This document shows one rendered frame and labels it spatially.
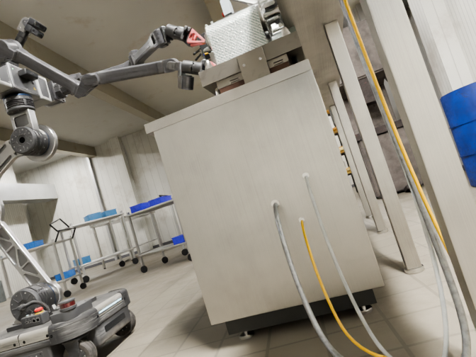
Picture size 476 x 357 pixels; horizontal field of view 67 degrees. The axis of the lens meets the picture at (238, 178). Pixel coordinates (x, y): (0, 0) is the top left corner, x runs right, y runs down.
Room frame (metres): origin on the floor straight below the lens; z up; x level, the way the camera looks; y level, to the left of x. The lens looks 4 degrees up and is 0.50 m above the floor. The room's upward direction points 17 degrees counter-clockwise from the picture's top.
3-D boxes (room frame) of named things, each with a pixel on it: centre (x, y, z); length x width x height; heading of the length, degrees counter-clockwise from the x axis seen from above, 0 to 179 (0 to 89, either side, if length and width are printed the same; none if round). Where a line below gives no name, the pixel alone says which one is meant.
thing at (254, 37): (1.51, -0.18, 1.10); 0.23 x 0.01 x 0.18; 75
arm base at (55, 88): (2.06, 0.83, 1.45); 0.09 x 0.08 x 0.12; 172
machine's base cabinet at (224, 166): (2.50, -0.36, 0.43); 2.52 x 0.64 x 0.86; 165
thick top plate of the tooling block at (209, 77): (1.38, -0.19, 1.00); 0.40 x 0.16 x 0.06; 75
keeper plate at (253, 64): (1.29, -0.18, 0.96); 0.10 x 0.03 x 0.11; 75
